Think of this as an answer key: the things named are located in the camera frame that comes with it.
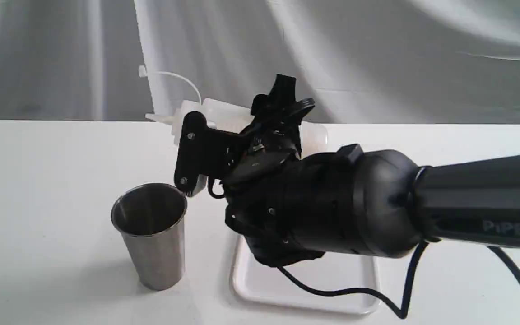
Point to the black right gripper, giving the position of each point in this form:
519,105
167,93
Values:
257,182

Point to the translucent squeeze bottle amber liquid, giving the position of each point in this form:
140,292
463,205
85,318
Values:
228,117

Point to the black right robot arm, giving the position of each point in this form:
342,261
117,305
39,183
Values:
379,203

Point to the stainless steel cup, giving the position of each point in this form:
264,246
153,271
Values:
150,219

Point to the grey fabric backdrop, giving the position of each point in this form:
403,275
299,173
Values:
364,61

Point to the white rectangular plastic tray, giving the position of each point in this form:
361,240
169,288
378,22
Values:
257,283

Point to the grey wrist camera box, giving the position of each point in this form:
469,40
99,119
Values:
204,153

